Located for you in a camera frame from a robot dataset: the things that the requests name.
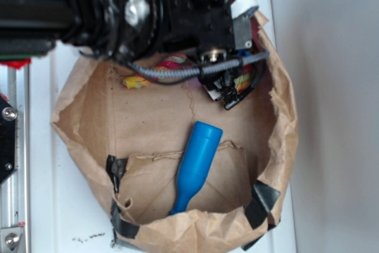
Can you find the multicolored twisted rope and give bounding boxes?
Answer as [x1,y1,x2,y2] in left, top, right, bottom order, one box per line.
[123,53,258,94]

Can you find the metal corner bracket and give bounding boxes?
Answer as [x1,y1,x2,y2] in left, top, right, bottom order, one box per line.
[1,226,25,253]

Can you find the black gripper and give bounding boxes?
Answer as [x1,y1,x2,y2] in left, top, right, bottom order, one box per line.
[153,0,255,110]

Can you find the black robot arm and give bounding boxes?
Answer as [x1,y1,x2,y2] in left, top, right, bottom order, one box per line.
[1,0,259,109]

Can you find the aluminium extrusion rail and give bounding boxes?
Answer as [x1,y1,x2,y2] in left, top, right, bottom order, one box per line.
[1,65,31,252]

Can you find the blue plastic bottle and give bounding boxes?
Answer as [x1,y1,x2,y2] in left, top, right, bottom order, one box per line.
[170,121,223,215]

